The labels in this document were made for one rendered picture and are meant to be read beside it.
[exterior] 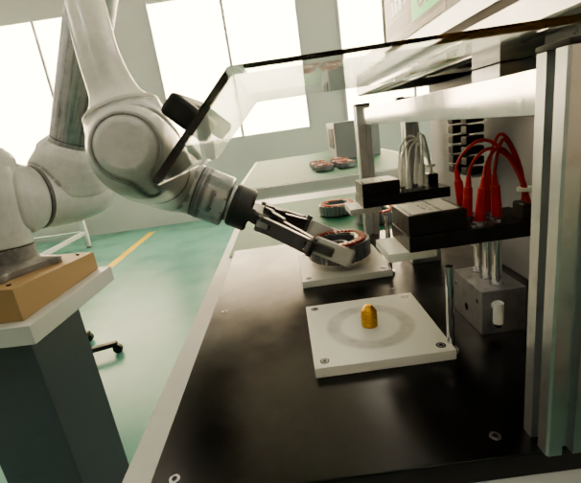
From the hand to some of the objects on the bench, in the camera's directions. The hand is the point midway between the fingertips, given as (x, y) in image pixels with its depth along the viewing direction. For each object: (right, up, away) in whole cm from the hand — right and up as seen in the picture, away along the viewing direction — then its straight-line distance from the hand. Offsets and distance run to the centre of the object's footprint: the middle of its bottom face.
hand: (336, 244), depth 71 cm
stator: (+6, +9, +51) cm, 52 cm away
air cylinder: (+16, -9, -22) cm, 29 cm away
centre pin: (+1, -10, -22) cm, 24 cm away
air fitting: (+15, -9, -27) cm, 32 cm away
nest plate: (+2, -11, -22) cm, 25 cm away
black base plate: (+3, -9, -10) cm, 14 cm away
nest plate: (+1, -4, +1) cm, 4 cm away
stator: (+1, -2, +1) cm, 2 cm away
